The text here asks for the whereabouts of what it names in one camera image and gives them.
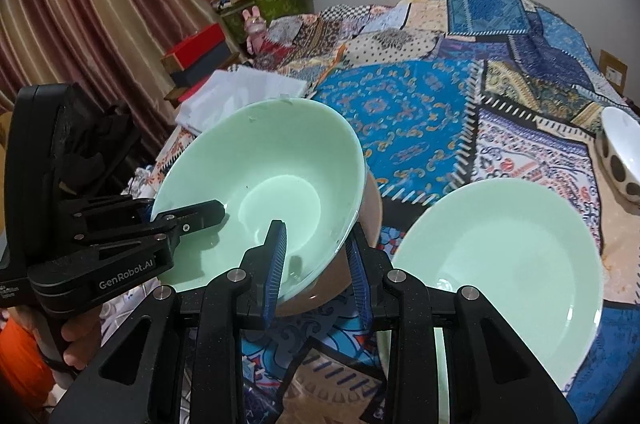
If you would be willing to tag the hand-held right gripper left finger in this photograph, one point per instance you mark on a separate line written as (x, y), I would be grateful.
(275, 259)

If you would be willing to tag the cardboard box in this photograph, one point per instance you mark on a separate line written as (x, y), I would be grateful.
(612, 69)

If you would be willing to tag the green plate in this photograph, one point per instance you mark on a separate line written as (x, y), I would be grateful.
(500, 244)

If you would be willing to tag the white folded cloth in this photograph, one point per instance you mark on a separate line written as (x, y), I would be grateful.
(235, 89)

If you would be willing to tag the brown bowl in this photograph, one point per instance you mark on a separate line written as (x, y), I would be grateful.
(370, 214)

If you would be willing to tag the dark grey box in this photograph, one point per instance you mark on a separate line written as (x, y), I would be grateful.
(205, 64)

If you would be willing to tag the green bowl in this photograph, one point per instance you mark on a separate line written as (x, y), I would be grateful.
(280, 164)

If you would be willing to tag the red box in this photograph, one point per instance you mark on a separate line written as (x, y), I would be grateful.
(195, 44)

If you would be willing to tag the pink bunny toy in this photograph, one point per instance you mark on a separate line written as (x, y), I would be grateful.
(256, 29)

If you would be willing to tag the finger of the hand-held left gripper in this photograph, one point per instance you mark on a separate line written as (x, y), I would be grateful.
(147, 211)
(197, 216)

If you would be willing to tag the green patterned box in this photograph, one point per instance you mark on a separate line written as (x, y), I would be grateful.
(270, 6)

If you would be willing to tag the patchwork blanket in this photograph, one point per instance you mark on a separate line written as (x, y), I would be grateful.
(425, 114)

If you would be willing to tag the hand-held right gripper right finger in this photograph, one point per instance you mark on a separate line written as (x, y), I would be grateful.
(357, 274)

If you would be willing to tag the person's left hand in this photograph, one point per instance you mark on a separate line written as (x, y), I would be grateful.
(82, 336)

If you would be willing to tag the striped curtain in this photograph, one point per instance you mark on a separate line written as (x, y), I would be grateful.
(100, 4)

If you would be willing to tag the white spotted bowl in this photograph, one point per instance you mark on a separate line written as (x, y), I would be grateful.
(620, 154)

